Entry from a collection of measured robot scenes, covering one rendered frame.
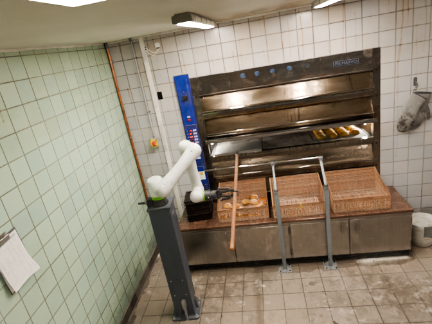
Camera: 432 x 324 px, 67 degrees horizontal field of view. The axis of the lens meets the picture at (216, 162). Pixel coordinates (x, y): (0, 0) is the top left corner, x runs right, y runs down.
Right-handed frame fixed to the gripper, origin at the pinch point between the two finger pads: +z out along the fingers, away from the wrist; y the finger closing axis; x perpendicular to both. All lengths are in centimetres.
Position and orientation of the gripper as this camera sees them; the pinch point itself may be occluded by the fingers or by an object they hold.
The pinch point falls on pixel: (234, 192)
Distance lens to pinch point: 287.3
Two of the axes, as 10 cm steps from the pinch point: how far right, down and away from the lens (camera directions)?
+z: 9.8, -1.1, -1.5
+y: 1.6, 9.3, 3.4
